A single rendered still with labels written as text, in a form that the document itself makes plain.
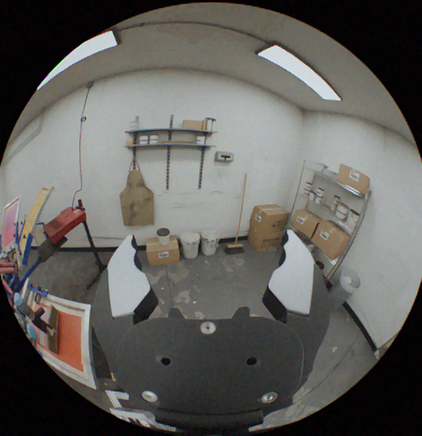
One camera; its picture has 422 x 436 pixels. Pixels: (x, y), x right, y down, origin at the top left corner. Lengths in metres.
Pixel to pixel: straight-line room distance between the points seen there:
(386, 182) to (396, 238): 0.77
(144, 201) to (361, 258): 3.44
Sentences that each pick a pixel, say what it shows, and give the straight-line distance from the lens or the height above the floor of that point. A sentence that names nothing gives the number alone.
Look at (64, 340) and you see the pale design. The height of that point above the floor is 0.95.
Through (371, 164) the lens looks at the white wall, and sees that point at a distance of 2.63.
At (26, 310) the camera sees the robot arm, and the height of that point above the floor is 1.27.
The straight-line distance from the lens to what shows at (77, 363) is 1.03.
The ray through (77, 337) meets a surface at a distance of 1.03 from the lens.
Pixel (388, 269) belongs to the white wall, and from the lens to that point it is 2.69.
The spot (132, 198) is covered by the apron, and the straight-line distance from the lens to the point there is 2.25.
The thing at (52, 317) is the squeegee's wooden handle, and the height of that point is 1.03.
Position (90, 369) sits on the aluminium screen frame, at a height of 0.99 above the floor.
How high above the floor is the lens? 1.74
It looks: 28 degrees down
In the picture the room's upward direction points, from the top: 7 degrees clockwise
